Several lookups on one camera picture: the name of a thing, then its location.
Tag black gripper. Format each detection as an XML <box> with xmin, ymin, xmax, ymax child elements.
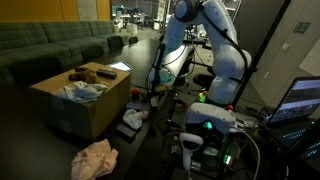
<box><xmin>147</xmin><ymin>83</ymin><xmax>161</xmax><ymax>102</ymax></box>

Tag red turnip plushie green leaves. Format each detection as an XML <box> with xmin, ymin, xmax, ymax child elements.
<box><xmin>129</xmin><ymin>87</ymin><xmax>148</xmax><ymax>102</ymax></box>

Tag blue knitted cloth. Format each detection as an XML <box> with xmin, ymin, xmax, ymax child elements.
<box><xmin>125</xmin><ymin>102</ymin><xmax>143</xmax><ymax>112</ymax></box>

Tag white crumpled cloth pink patch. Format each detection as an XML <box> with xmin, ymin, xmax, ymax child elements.
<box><xmin>122</xmin><ymin>108</ymin><xmax>150</xmax><ymax>130</ymax></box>

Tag large cardboard box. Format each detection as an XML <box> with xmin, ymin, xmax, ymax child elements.
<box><xmin>29</xmin><ymin>61</ymin><xmax>132</xmax><ymax>139</ymax></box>

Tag white bluish crumpled cloth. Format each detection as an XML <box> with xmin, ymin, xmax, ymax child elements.
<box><xmin>55</xmin><ymin>80</ymin><xmax>110</xmax><ymax>104</ymax></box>

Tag black electronics box green light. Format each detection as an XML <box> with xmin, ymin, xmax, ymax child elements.
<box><xmin>162</xmin><ymin>131</ymin><xmax>258</xmax><ymax>179</ymax></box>

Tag tablet with lit screen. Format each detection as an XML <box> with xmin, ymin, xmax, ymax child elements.
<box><xmin>108</xmin><ymin>60</ymin><xmax>134</xmax><ymax>72</ymax></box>

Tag flat black block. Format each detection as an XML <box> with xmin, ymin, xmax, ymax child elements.
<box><xmin>115</xmin><ymin>123</ymin><xmax>137</xmax><ymax>140</ymax></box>

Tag small yellow green item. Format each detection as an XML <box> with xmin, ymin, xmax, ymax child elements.
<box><xmin>197</xmin><ymin>91</ymin><xmax>208</xmax><ymax>104</ymax></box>

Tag black office stool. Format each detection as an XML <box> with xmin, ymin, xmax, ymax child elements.
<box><xmin>192</xmin><ymin>73</ymin><xmax>215</xmax><ymax>90</ymax></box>

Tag white VR headset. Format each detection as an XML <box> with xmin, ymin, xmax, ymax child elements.
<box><xmin>184</xmin><ymin>102</ymin><xmax>238</xmax><ymax>135</ymax></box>

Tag white VR controller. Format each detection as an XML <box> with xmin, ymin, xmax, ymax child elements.
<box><xmin>178</xmin><ymin>132</ymin><xmax>205</xmax><ymax>174</ymax></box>

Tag white lamp shade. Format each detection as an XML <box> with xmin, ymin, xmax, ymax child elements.
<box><xmin>125</xmin><ymin>23</ymin><xmax>139</xmax><ymax>37</ymax></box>

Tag brown plush toy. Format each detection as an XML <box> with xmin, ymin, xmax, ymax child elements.
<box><xmin>68</xmin><ymin>66</ymin><xmax>102</xmax><ymax>85</ymax></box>

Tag green plaid sofa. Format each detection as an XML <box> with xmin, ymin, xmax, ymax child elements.
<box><xmin>0</xmin><ymin>20</ymin><xmax>132</xmax><ymax>88</ymax></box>

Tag open laptop bright screen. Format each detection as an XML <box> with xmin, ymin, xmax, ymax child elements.
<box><xmin>264</xmin><ymin>76</ymin><xmax>320</xmax><ymax>160</ymax></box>

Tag white cable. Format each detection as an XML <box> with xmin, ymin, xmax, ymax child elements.
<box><xmin>238</xmin><ymin>130</ymin><xmax>262</xmax><ymax>180</ymax></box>

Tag grey wall sign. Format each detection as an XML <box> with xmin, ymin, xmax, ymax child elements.
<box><xmin>292</xmin><ymin>21</ymin><xmax>312</xmax><ymax>35</ymax></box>

